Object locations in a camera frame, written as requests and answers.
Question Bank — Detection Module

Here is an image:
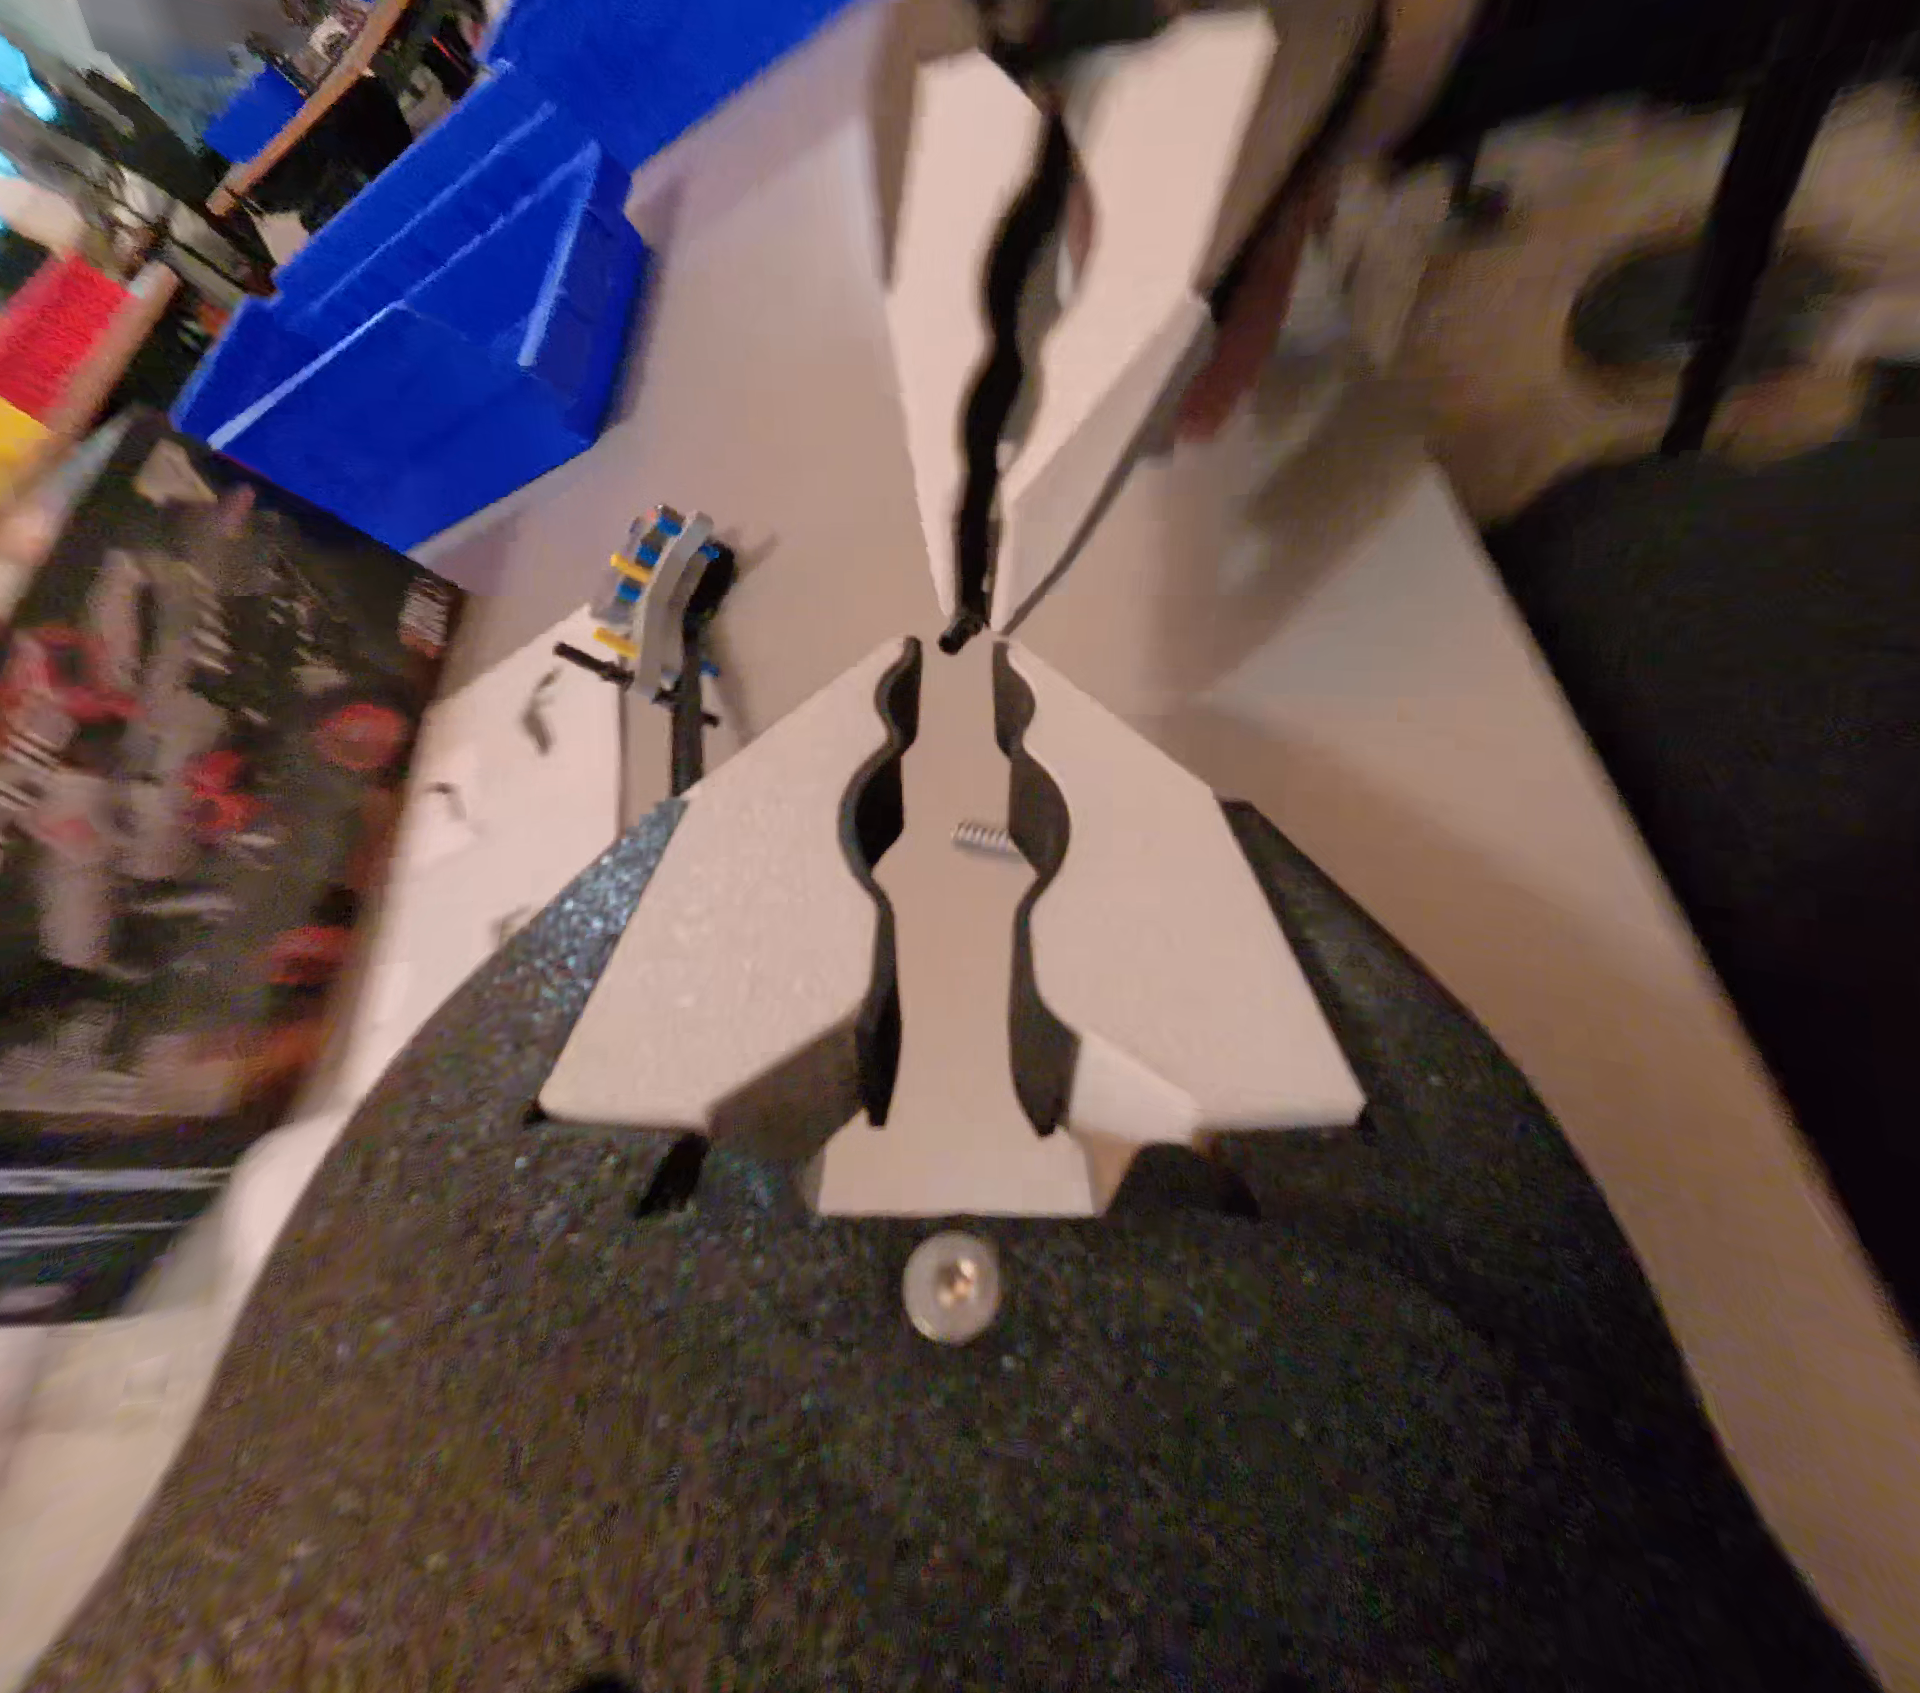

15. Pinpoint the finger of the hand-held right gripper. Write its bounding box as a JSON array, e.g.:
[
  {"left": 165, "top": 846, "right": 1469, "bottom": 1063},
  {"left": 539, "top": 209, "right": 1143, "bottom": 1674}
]
[
  {"left": 882, "top": 49, "right": 1080, "bottom": 658},
  {"left": 996, "top": 13, "right": 1279, "bottom": 638}
]

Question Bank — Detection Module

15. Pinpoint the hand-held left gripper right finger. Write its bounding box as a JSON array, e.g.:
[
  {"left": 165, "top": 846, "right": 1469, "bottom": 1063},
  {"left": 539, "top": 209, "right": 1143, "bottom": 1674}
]
[{"left": 989, "top": 638, "right": 1371, "bottom": 1218}]

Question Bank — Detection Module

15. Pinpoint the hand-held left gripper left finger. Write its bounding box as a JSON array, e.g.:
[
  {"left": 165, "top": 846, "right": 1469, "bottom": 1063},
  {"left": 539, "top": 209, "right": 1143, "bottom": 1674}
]
[{"left": 536, "top": 635, "right": 924, "bottom": 1216}]

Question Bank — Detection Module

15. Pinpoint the person's right hand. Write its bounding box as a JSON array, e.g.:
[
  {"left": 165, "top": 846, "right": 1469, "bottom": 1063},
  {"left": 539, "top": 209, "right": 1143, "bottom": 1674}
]
[{"left": 1175, "top": 0, "right": 1508, "bottom": 444}]

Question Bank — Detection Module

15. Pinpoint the grey and black toy assembly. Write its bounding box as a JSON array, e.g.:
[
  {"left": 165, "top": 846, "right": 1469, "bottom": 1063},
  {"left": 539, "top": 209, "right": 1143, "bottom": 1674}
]
[{"left": 551, "top": 505, "right": 738, "bottom": 809}]

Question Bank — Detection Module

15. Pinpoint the black printed toy box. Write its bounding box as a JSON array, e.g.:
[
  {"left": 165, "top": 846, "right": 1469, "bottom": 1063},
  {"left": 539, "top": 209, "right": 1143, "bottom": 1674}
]
[{"left": 0, "top": 410, "right": 467, "bottom": 1322}]

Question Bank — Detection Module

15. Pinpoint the person's dark clothing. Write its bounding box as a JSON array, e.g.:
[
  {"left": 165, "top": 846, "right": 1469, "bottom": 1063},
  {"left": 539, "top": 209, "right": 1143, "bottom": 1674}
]
[{"left": 1476, "top": 441, "right": 1920, "bottom": 1366}]

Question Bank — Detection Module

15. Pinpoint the red plastic box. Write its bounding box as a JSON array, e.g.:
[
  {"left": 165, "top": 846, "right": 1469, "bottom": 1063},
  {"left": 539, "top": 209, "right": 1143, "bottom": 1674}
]
[{"left": 0, "top": 254, "right": 139, "bottom": 430}]

